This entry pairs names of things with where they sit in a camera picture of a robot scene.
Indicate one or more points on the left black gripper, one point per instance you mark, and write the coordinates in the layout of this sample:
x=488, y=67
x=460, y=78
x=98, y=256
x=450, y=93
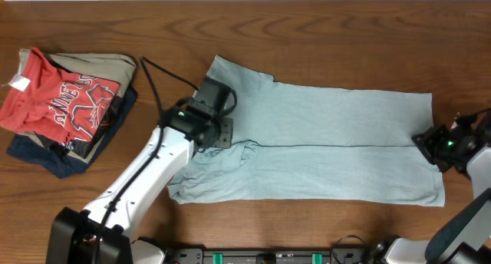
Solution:
x=225, y=140

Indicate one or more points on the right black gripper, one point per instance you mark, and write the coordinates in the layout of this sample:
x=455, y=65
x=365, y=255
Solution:
x=428, y=139

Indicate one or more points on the beige folded shirt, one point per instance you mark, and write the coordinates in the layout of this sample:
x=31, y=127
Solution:
x=115, y=67

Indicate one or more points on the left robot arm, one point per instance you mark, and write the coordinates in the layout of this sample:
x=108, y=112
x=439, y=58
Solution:
x=103, y=232

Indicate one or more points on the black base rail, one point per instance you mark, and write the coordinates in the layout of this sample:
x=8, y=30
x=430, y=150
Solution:
x=264, y=256

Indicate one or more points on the light blue t-shirt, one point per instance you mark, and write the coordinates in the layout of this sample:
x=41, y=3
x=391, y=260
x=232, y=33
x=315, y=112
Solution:
x=300, y=142

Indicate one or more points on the red printed t-shirt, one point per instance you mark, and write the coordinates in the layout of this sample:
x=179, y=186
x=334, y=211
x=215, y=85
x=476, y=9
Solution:
x=57, y=104

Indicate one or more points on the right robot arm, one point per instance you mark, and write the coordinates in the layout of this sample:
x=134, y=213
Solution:
x=463, y=238

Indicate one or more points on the navy folded garment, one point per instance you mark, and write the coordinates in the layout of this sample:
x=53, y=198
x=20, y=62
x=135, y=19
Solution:
x=63, y=166

